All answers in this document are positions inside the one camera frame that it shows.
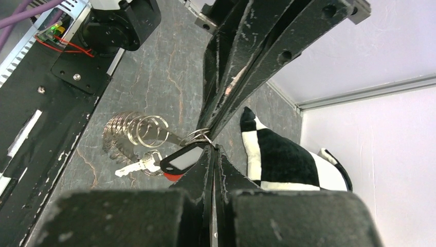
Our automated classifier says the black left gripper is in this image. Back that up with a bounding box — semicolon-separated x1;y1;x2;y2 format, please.
194;0;372;140

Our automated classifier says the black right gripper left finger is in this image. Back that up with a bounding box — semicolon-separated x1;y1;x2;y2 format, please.
35;145;215;246

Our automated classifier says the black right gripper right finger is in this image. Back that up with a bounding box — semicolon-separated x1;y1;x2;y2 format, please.
214;145;383;246

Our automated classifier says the metal key organizer red handle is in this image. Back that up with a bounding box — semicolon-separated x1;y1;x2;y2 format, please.
102;111;212;167

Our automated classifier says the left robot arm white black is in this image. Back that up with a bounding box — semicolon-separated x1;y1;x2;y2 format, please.
81;0;371;138

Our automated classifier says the black white checkered pillow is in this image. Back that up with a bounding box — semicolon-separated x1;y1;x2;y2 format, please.
240;107;353;192

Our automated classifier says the white slotted cable duct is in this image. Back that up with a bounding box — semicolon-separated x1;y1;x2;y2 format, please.
1;1;91;85

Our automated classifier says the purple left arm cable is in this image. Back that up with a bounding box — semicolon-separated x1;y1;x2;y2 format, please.
0;0;65;52

